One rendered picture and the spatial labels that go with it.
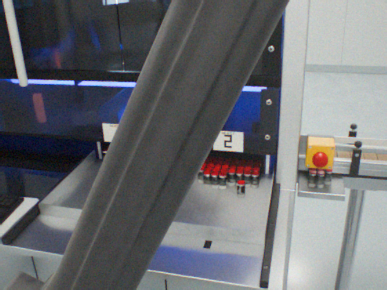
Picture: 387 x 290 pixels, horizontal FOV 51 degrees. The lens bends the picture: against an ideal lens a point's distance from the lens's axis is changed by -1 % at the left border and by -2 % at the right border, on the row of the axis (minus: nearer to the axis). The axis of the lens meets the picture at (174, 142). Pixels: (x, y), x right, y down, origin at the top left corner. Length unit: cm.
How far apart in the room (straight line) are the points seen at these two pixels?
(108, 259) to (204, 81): 11
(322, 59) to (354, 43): 43
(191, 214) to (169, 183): 90
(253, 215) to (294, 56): 42
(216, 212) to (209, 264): 20
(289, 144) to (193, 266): 43
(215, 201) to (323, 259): 132
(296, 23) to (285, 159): 37
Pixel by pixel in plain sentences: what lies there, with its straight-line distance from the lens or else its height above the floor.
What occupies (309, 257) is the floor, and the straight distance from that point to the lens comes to 239.
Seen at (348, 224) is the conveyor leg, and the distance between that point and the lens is 147.
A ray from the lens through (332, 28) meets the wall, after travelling 575.
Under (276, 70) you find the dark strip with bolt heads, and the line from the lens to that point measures 110.
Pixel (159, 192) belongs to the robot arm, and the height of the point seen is 140.
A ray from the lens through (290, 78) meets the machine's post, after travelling 110.
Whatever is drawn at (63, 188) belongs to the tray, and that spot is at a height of 89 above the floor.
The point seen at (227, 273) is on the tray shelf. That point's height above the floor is 88.
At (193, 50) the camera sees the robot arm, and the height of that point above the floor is 147.
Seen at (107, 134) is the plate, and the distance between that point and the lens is 128.
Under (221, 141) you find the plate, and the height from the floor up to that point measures 102.
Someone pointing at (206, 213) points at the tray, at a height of 88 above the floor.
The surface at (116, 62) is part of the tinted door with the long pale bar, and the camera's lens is 120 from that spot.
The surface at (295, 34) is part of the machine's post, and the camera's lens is 107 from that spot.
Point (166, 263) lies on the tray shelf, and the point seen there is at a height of 88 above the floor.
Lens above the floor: 151
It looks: 25 degrees down
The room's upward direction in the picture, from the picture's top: 3 degrees counter-clockwise
